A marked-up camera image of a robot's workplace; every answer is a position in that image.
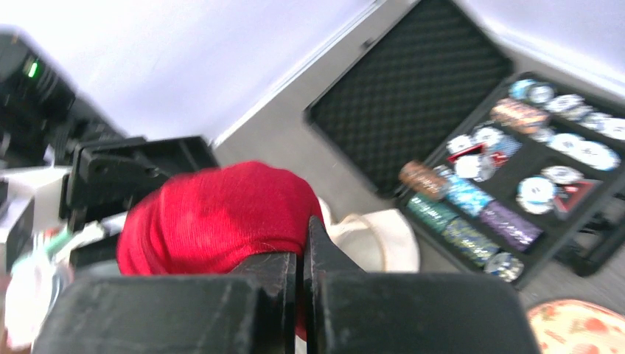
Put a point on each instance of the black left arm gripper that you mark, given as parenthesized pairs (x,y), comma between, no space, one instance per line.
(109,178)

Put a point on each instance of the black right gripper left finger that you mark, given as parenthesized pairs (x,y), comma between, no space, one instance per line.
(250,310)

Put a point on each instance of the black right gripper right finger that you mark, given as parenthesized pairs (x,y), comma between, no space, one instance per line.
(353,311)

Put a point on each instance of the red bra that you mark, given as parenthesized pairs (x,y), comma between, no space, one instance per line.
(208,222)

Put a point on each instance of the floral mesh laundry bag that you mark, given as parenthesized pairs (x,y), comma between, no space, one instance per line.
(573,326)

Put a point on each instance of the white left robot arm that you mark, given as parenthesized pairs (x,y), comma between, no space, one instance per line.
(40,110)

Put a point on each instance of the black poker chip case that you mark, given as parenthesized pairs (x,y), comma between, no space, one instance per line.
(500,172)

